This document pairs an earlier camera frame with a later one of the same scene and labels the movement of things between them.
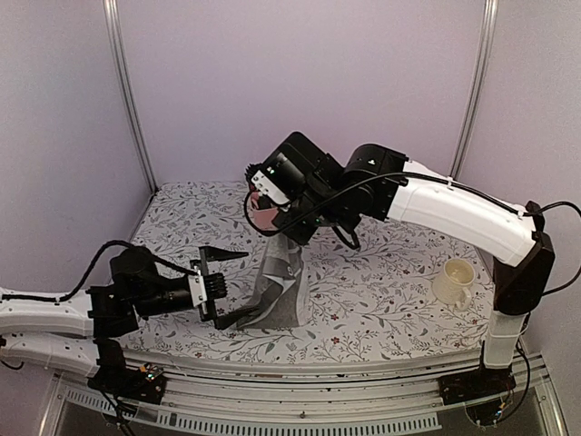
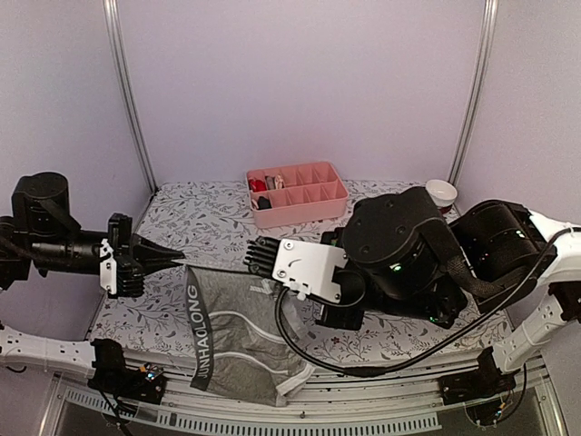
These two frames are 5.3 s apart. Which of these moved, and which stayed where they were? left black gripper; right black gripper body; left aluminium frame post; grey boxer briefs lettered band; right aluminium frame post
Moved: grey boxer briefs lettered band; right black gripper body; left black gripper
Stayed: right aluminium frame post; left aluminium frame post
